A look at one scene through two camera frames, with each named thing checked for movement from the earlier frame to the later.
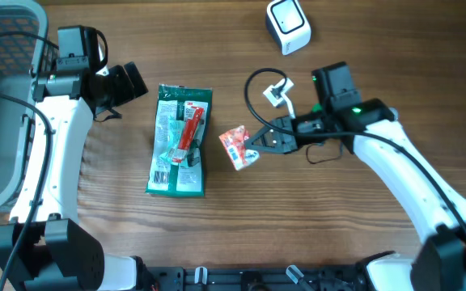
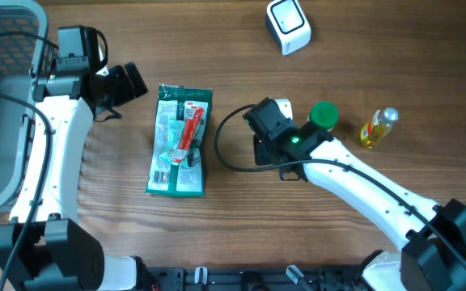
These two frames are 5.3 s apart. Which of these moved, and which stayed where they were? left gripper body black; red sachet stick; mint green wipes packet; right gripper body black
Moved: right gripper body black
Stayed: left gripper body black; mint green wipes packet; red sachet stick
